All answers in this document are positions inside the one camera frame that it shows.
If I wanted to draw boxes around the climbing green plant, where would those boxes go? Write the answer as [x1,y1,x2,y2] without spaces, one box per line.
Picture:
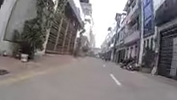
[10,0,72,64]

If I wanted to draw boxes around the blue hanging banner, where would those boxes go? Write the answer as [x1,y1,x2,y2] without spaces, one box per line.
[136,0,159,39]

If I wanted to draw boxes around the building with pale arch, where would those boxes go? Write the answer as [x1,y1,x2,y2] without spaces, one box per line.
[0,0,91,69]

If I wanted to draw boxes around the dark manhole cover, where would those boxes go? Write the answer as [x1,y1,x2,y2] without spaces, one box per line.
[0,68,11,77]

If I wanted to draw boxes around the parked motorbikes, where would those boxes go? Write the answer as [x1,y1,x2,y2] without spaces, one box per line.
[118,55,141,73]

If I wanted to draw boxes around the grey asphalt road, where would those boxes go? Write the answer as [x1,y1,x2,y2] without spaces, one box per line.
[0,42,177,100]

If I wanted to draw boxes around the row of distant buildings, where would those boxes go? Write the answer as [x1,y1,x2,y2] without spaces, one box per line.
[73,0,103,59]

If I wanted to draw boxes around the pale plant pot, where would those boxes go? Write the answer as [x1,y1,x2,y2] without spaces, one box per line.
[19,53,29,63]

